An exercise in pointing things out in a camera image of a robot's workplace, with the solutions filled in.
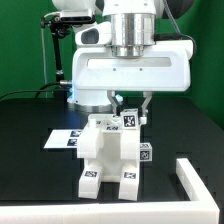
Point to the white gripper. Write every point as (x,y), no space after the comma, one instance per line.
(163,67)

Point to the white tagged cube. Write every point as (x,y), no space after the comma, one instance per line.
(146,152)
(129,118)

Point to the white chair back frame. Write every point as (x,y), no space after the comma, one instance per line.
(90,142)

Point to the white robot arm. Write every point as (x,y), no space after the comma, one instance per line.
(118,50)

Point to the white U-shaped fence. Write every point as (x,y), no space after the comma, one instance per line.
(200,209)

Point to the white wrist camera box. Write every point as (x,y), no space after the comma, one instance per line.
(99,34)

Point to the grey mounted camera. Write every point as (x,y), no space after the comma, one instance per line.
(76,17)

